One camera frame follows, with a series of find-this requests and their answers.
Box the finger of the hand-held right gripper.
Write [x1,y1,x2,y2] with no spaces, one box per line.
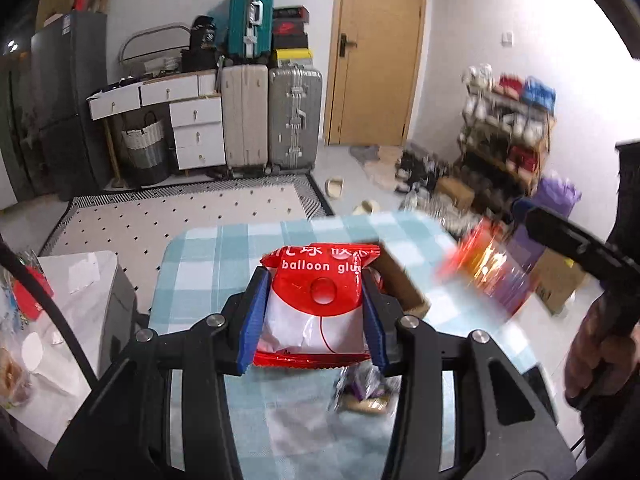
[510,197,626,281]

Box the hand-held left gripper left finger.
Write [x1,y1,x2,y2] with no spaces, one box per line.
[47,266,273,480]

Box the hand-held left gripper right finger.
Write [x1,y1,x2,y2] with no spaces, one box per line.
[361,269,578,480]

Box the brown cardboard box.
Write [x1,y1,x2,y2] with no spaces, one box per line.
[367,245,433,320]

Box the silver purple snack packet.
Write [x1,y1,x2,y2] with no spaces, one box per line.
[332,364,401,416]

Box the red white snack packet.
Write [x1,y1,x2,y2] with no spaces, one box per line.
[252,244,383,371]

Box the person's right forearm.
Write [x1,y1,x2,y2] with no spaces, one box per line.
[580,332,640,463]

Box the person's right hand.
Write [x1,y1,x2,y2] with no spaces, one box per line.
[564,300,640,401]

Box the purple plastic bag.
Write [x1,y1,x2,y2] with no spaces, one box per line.
[510,172,583,271]

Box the large cardboard box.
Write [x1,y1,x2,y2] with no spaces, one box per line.
[530,250,588,316]

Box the checkered tablecloth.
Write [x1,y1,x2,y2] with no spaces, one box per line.
[150,211,541,480]

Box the small cardboard box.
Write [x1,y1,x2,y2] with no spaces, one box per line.
[435,176,476,211]

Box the wooden shoe rack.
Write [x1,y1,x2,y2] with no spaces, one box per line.
[457,64,558,196]

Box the patterned floor rug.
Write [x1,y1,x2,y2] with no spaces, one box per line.
[39,174,335,256]

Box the pile of shoes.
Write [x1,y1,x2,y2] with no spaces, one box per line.
[395,145,501,231]

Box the white side table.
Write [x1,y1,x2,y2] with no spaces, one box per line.
[0,251,138,456]

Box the white drawer desk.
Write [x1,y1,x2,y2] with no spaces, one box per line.
[87,71,227,171]

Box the woven laundry basket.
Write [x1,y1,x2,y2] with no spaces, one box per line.
[120,112,168,186]

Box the beige suitcase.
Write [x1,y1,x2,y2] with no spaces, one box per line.
[221,62,269,171]

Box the silver suitcase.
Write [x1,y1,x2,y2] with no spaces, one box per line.
[268,65,323,171]

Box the clear plastic food bag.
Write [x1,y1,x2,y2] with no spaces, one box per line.
[0,345,36,411]

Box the wooden door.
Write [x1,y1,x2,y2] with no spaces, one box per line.
[325,0,428,147]

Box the yellow black box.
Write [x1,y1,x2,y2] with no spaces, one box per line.
[275,49,313,67]

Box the grey refrigerator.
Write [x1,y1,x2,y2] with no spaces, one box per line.
[30,12,111,201]

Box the black bag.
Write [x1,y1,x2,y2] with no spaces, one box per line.
[182,16,218,72]

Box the teal suitcase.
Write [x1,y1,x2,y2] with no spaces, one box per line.
[228,0,276,59]

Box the dark glass wardrobe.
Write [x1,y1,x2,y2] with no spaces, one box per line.
[0,52,36,201]

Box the black shoe box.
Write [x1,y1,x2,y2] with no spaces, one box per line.
[272,6,311,23]

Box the black cable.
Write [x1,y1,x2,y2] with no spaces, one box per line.
[0,240,98,391]

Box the grey metal frame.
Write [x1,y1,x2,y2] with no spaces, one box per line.
[118,22,193,68]

